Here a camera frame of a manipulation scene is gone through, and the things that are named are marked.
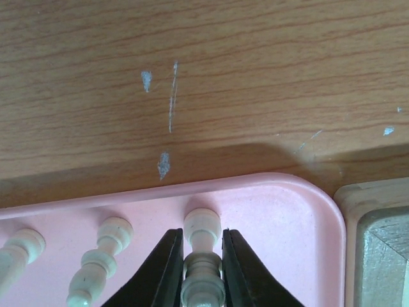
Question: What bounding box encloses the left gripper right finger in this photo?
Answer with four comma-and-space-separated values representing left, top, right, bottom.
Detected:
222, 229, 302, 307

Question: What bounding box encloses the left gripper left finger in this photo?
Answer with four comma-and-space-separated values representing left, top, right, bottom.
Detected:
104, 228, 183, 307

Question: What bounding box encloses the white king piece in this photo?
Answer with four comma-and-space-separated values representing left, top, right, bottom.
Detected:
180, 209, 225, 306

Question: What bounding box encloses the white bishop piece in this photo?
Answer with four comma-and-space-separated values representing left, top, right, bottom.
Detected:
66, 217, 134, 306

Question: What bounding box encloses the white knight piece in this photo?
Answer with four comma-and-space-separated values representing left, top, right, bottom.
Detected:
1, 228, 46, 297

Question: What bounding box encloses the pink plastic tray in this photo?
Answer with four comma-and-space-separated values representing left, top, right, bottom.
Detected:
1, 173, 346, 306

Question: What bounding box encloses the wooden chessboard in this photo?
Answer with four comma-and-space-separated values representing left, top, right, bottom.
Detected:
334, 178, 408, 306

